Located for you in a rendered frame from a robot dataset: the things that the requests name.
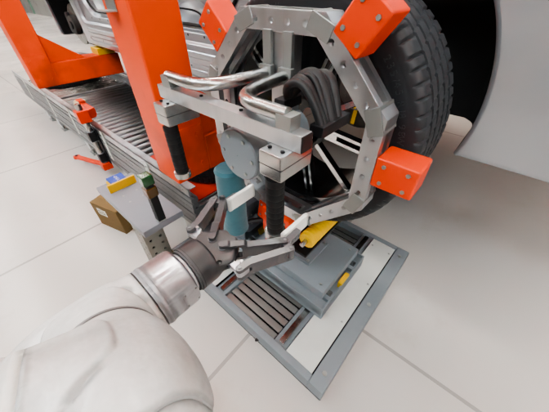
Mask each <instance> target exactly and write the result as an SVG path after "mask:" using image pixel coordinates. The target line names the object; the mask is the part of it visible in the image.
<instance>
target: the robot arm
mask: <svg viewBox="0 0 549 412"><path fill-rule="evenodd" d="M253 196H255V190H254V184H250V185H249V186H247V187H245V188H243V189H242V190H241V191H239V192H235V193H233V194H232V195H230V196H228V197H225V196H224V195H220V196H219V199H218V198H217V197H216V196H213V197H211V198H210V200H209V201H208V203H207V204H206V205H205V207H204V208H203V210H202V211H201V213H200V214H199V215H198V216H197V218H196V219H195V221H194V222H192V223H191V224H190V225H188V226H187V227H186V231H187V235H188V237H189V240H188V241H186V242H185V243H183V244H182V245H181V246H179V247H178V248H176V249H174V250H173V253H170V252H168V251H163V252H161V253H160V254H159V255H157V256H156V257H153V258H152V259H150V260H149V261H148V262H146V263H145V264H143V265H142V266H140V267H137V268H136V269H134V270H133V271H132V272H131V273H129V274H127V275H125V276H124V277H122V278H120V279H117V280H115V281H111V282H109V283H106V284H103V285H102V286H100V287H99V288H97V289H94V290H92V291H91V292H90V293H87V294H86V295H84V296H82V297H81V298H80V299H78V300H76V301H75V302H72V303H71V304H69V305H68V306H67V307H65V308H64V309H62V310H61V311H59V312H58V313H56V314H55V315H54V316H52V317H51V318H50V319H48V320H46V321H45V322H44V323H42V324H41V325H39V326H38V327H37V328H36V329H35V330H34V331H33V332H32V333H31V334H29V335H28V336H27V337H26V338H25V339H24V340H22V341H21V342H20V343H19V344H18V345H17V346H16V347H15V348H14V349H13V350H12V351H11V352H10V353H9V354H8V355H7V357H0V412H213V406H214V397H213V392H212V388H211V384H210V383H209V380H208V377H207V374H206V372H205V370H204V368H203V366H202V364H201V362H200V360H199V359H198V357H197V356H196V354H195V353H194V351H193V350H192V348H191V347H190V345H189V344H188V343H187V342H186V341H185V340H184V339H183V337H181V336H180V334H179V333H178V332H176V331H175V330H174V328H173V327H171V326H170V324H171V323H173V322H175V321H176V319H177V318H178V317H179V316H181V315H182V314H183V313H184V312H185V311H187V310H188V309H189V308H190V307H192V306H193V305H194V304H195V303H196V302H197V301H198V300H199V299H200V297H201V294H200V291H199V290H204V289H206V288H207V287H208V286H209V285H210V284H211V283H212V282H213V281H215V280H216V279H217V278H218V277H219V276H220V275H221V273H222V272H223V271H225V270H227V269H231V270H232V271H233V272H234V273H235V274H236V275H237V279H238V280H244V279H245V278H247V277H248V276H249V275H251V274H252V273H255V272H258V271H261V270H264V269H266V268H269V267H272V266H276V265H279V264H281V263H284V262H288V261H291V260H293V259H294V252H295V247H294V246H293V245H292V244H294V243H295V242H296V241H297V240H298V239H299V238H300V234H301V231H302V230H303V229H304V228H305V227H306V226H307V222H308V213H304V214H303V215H301V216H300V217H299V218H298V219H297V220H296V221H295V222H294V223H293V224H292V225H290V226H289V227H288V228H287V229H286V230H284V231H283V232H282V233H281V237H280V238H273V239H265V240H251V241H246V240H238V239H237V238H236V237H235V236H233V235H230V233H229V232H228V231H226V230H223V226H224V222H225V216H226V212H227V208H228V211H230V212H231V211H233V210H234V209H236V208H237V207H238V206H240V205H241V204H243V203H245V202H246V201H248V200H249V199H251V198H252V197H253ZM214 214H216V216H215V218H214V222H212V226H211V230H210V231H209V232H204V233H203V231H204V230H205V228H206V227H207V225H208V223H209V222H210V221H211V219H212V217H213V216H214ZM239 248H242V250H243V251H242V252H239ZM250 256H254V257H250ZM247 257H250V258H248V259H246V260H243V259H245V258H247ZM239 259H241V260H240V261H239V262H236V260H239Z"/></svg>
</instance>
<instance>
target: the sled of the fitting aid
mask: <svg viewBox="0 0 549 412"><path fill-rule="evenodd" d="M264 233H265V229H264V228H263V226H262V227H260V228H259V229H258V231H257V232H256V233H255V234H253V235H252V236H250V237H249V238H248V239H247V240H246V241H251V240H256V239H258V238H259V237H260V236H261V235H263V234H264ZM363 260H364V256H363V255H361V254H360V253H357V256H356V257H355V258H354V260H353V261H352V262H351V263H350V265H349V266H348V267H347V268H346V269H345V270H344V272H343V273H342V274H341V276H340V277H339V278H338V279H337V281H336V282H335V283H334V285H333V286H332V287H331V289H330V290H329V291H328V292H327V293H326V294H325V295H324V297H323V298H322V299H321V298H319V297H318V296H317V295H315V294H314V293H312V292H311V291H310V290H309V289H307V288H306V287H304V286H303V285H302V284H300V283H298V282H297V281H296V280H294V279H293V278H292V277H291V276H289V275H287V274H286V273H285V272H283V271H282V270H280V269H279V268H278V267H277V266H272V267H269V268H266V269H264V270H261V271H259V272H260V273H261V274H262V275H263V276H264V277H266V278H267V279H268V280H270V281H271V282H272V283H274V284H275V285H277V286H278V287H279V288H281V289H282V290H283V291H284V292H285V293H287V294H288V295H289V296H291V297H292V298H294V299H295V300H296V301H297V302H299V303H300V304H301V305H302V306H304V307H305V308H306V309H307V310H309V311H310V312H312V313H313V314H314V315H316V316H317V317H318V318H320V319H321V318H322V317H323V316H324V314H325V313H326V311H327V310H328V309H329V308H330V307H331V306H332V304H333V303H334V301H335V300H336V299H337V297H338V296H339V294H340V293H341V291H342V290H343V289H344V288H345V287H346V285H347V284H348V283H349V281H350V280H351V278H352V277H353V276H354V274H355V273H356V272H357V270H358V269H359V268H360V267H361V265H362V262H363Z"/></svg>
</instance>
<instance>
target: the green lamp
mask: <svg viewBox="0 0 549 412"><path fill-rule="evenodd" d="M136 177H137V179H138V181H139V183H140V185H142V186H143V187H144V188H147V187H149V186H152V185H153V184H154V183H155V182H154V179H153V176H152V174H150V173H149V172H147V171H145V172H142V173H140V174H138V175H136Z"/></svg>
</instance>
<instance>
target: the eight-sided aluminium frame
mask: <svg viewBox="0 0 549 412"><path fill-rule="evenodd" d="M344 13H345V12H344V11H343V10H338V9H332V8H331V7H330V8H311V7H285V6H271V5H269V4H261V5H249V6H241V7H240V8H239V10H238V12H237V14H236V15H234V20H233V22H232V24H231V26H230V28H229V30H228V32H227V34H226V36H225V38H224V40H223V42H222V44H221V46H220V48H219V50H218V52H217V54H216V56H215V58H214V60H213V62H212V64H211V65H210V66H209V70H208V77H209V78H211V77H219V76H224V75H229V74H234V73H235V71H236V70H237V68H238V67H239V65H240V64H241V62H242V60H243V58H244V57H245V56H246V54H247V53H248V51H249V49H250V47H251V46H252V45H253V43H254V42H255V40H256V38H257V36H258V35H259V33H260V32H261V31H262V29H272V31H273V32H279V33H282V32H283V31H290V32H294V34H298V35H305V36H311V37H316V38H317V39H318V40H319V42H320V44H321V46H322V48H323V49H324V51H325V53H326V55H327V56H328V58H329V60H330V61H331V63H332V65H333V67H334V69H335V70H336V72H337V74H338V76H339V78H340V80H341V81H342V83H343V85H344V86H345V88H346V90H347V91H348V93H349V95H350V97H351V99H352V101H353V102H354V104H355V106H356V108H357V110H358V111H359V113H360V115H361V116H362V118H363V120H364V122H365V129H364V135H363V139H362V142H361V146H360V150H359V156H358V159H357V163H356V167H355V173H354V176H353V181H352V184H351V188H350V191H349V192H346V193H344V194H342V195H338V196H335V197H333V198H331V199H326V200H325V201H322V202H319V203H317V204H313V205H311V204H308V203H307V202H305V201H303V200H301V199H298V198H297V197H296V196H294V195H291V194H289V193H288V192H286V191H285V195H284V215H285V216H287V217H290V218H291V219H292V220H294V221H296V220H297V219H298V218H299V217H300V216H301V215H303V214H304V213H308V222H307V225H308V226H310V225H311V224H314V223H316V222H322V221H325V220H328V219H332V218H335V217H340V216H343V215H346V214H350V213H351V214H353V213H355V212H358V211H361V210H362V209H363V208H364V207H365V206H366V205H367V204H368V203H369V202H370V200H371V199H372V198H373V194H374V192H375V191H376V187H375V186H371V185H370V181H371V179H372V175H373V170H374V168H375V164H376V162H377V158H378V157H379V156H380V155H382V154H383V153H384V152H385V151H386V150H387V149H388V147H389V144H390V142H391V137H392V134H393V131H394V129H395V127H396V121H397V118H398V116H399V111H398V109H397V108H396V106H395V101H394V99H391V96H390V94H389V92H388V91H387V90H386V87H385V85H384V83H383V82H382V80H381V78H380V76H379V74H378V73H377V71H376V69H375V67H374V66H373V63H372V62H371V60H370V58H369V57H368V56H364V57H361V58H359V59H357V60H356V59H354V57H353V56H352V55H351V54H350V53H349V52H348V50H347V49H346V47H345V46H344V44H343V43H342V42H341V40H340V39H339V38H338V36H337V35H336V34H335V33H334V29H335V27H336V25H337V23H338V21H339V20H340V19H341V17H342V16H343V14H344ZM211 95H212V97H215V98H217V99H220V100H223V101H227V102H229V103H231V104H234V105H235V99H234V88H229V89H225V90H220V91H212V92H211ZM215 122H216V132H217V135H216V136H217V139H218V142H219V144H220V145H221V134H222V133H223V132H224V131H225V130H226V129H227V128H231V127H232V126H230V125H228V124H226V123H223V122H221V121H218V120H216V119H215ZM244 183H245V185H246V186H249V185H250V184H254V190H255V196H253V197H254V198H256V199H257V200H258V201H259V200H261V201H263V202H264V203H265V204H266V179H265V177H264V176H263V175H262V174H259V175H258V176H256V177H254V178H253V179H251V180H245V179H244Z"/></svg>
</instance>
